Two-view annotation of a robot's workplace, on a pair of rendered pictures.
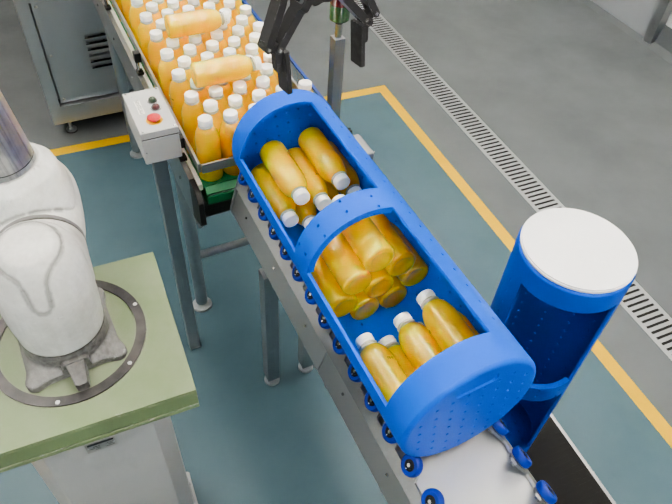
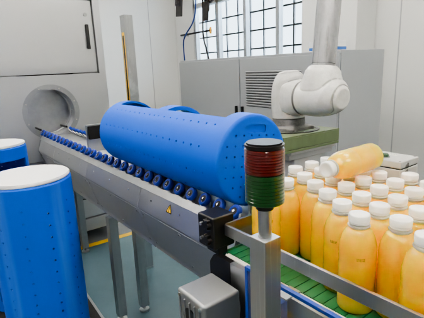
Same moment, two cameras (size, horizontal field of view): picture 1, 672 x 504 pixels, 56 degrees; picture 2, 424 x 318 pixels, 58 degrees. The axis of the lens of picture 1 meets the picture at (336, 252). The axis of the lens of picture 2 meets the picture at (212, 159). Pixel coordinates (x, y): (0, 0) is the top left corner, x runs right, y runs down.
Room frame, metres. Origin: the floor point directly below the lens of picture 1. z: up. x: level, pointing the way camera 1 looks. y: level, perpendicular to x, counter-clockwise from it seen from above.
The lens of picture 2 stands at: (2.44, -0.11, 1.38)
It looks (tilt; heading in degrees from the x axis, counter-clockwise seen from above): 14 degrees down; 172
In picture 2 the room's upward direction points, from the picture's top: 2 degrees counter-clockwise
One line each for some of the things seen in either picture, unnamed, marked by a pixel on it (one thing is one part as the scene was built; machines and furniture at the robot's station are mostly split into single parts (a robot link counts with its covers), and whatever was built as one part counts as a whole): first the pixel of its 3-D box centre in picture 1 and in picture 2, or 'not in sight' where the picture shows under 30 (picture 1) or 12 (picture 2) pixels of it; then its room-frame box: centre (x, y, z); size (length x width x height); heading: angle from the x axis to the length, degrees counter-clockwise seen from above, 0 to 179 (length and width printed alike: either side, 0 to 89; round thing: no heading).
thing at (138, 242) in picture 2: not in sight; (140, 261); (0.41, -0.28, 0.31); 0.06 x 0.06 x 0.63; 29
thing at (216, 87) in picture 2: not in sight; (260, 133); (-1.15, 0.85, 0.72); 2.15 x 0.54 x 1.45; 27
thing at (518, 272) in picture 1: (527, 352); (45, 289); (1.07, -0.58, 0.59); 0.28 x 0.28 x 0.88
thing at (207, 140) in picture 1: (208, 149); not in sight; (1.38, 0.38, 0.99); 0.07 x 0.07 x 0.18
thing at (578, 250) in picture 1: (578, 248); (27, 176); (1.07, -0.58, 1.03); 0.28 x 0.28 x 0.01
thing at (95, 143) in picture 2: not in sight; (96, 137); (0.20, -0.48, 1.00); 0.10 x 0.04 x 0.15; 119
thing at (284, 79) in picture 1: (283, 69); (205, 11); (0.84, 0.10, 1.59); 0.03 x 0.01 x 0.07; 37
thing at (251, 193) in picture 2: (339, 11); (264, 187); (1.87, 0.05, 1.18); 0.06 x 0.06 x 0.05
